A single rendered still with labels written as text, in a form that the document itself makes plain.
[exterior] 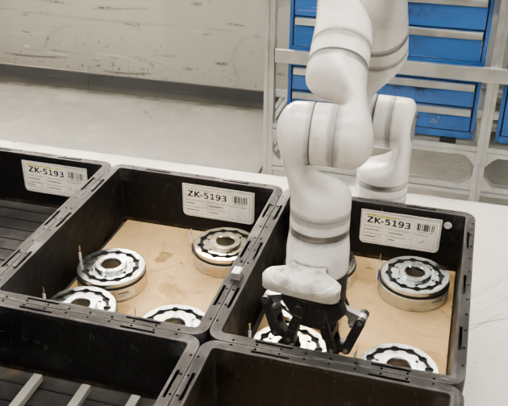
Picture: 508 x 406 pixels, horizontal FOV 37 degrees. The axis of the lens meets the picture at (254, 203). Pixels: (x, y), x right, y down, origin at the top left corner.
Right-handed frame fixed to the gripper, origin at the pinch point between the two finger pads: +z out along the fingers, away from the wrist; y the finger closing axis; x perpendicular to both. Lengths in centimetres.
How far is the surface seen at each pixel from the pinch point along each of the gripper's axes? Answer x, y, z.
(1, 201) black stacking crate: -22, 66, 3
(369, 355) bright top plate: -2.6, -7.0, -0.4
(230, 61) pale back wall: -273, 130, 60
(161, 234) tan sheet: -23.1, 34.0, 2.4
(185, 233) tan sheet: -25.1, 30.6, 2.4
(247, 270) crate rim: -5.0, 11.0, -7.5
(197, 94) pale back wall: -270, 147, 80
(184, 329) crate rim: 9.7, 13.2, -7.4
